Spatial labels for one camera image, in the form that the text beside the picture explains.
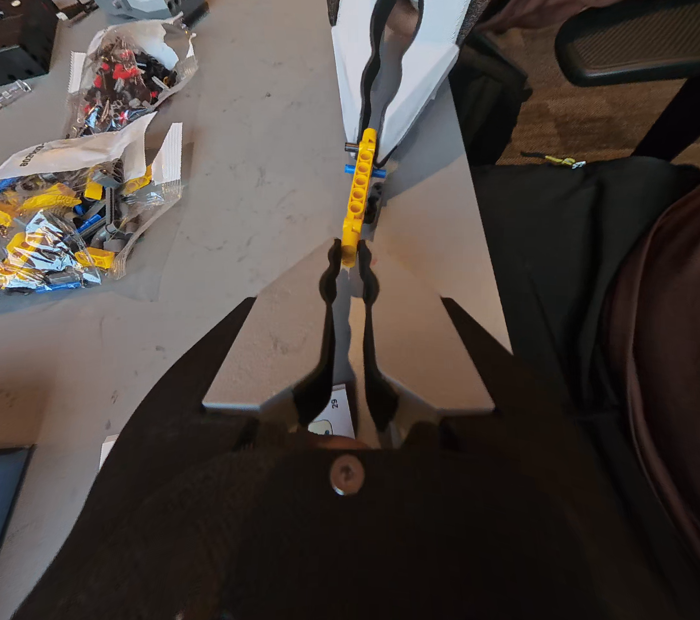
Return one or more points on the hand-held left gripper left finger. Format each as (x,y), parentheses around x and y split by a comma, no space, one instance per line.
(262,357)

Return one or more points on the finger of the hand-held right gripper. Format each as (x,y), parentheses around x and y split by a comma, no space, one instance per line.
(355,29)
(443,18)

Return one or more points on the dark grey short beam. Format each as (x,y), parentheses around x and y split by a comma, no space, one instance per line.
(376,204)

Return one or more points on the blue kit box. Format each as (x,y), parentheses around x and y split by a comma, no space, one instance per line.
(13,488)

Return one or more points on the small blue pin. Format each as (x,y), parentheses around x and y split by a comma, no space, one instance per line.
(350,170)

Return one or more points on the white instruction booklet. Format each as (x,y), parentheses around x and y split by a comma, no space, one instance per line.
(339,406)

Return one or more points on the person's legs black pants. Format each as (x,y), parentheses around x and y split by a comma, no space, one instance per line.
(574,248)

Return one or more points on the grey desk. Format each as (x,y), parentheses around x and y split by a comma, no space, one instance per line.
(246,84)

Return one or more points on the clear bag black red parts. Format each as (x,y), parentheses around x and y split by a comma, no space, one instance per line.
(120,78)

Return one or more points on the black box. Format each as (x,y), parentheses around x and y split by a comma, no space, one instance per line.
(24,29)

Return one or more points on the black office chair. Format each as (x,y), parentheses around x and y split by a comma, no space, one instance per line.
(629,45)

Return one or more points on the yellow building panel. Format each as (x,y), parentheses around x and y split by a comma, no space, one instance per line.
(358,193)

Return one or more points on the clear bag yellow blue parts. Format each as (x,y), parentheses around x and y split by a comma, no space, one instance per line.
(54,215)

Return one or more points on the small black pin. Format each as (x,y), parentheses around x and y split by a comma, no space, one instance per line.
(350,147)

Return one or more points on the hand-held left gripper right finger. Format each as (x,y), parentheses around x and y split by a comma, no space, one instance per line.
(426,357)

